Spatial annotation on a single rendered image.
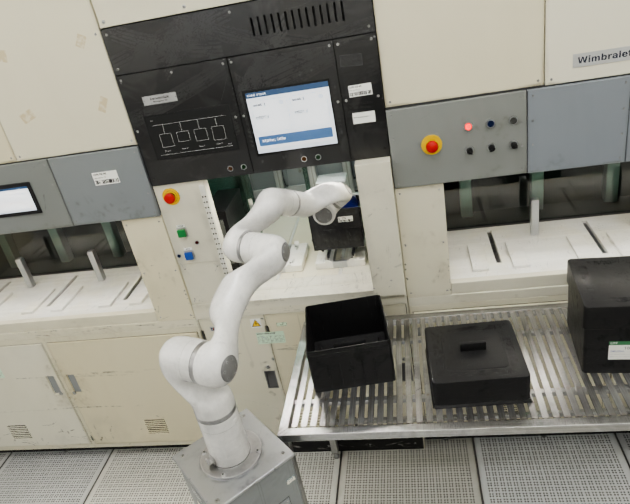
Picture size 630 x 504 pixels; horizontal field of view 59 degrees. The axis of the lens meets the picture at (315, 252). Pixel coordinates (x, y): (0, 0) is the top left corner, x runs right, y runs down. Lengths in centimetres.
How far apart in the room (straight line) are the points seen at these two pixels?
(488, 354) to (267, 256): 75
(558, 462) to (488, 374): 100
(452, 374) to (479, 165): 70
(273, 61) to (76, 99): 71
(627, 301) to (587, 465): 105
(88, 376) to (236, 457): 125
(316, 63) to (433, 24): 38
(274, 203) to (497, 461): 156
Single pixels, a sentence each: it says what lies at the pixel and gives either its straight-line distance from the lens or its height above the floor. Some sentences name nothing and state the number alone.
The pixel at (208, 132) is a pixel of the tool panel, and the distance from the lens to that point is 203.
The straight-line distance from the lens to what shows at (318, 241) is 233.
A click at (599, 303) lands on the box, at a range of 184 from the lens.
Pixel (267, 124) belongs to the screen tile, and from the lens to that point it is 196.
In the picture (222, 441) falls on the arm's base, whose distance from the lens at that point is 171.
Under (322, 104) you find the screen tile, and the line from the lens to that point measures 192.
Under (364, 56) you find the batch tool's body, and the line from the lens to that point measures 188.
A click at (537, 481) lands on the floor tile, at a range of 265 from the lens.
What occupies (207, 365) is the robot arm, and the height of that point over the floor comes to 116.
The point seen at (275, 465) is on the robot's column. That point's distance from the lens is 176.
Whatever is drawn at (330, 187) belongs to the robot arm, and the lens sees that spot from 199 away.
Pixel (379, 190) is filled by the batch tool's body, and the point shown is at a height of 130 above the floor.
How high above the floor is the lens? 204
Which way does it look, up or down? 27 degrees down
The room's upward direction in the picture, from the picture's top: 11 degrees counter-clockwise
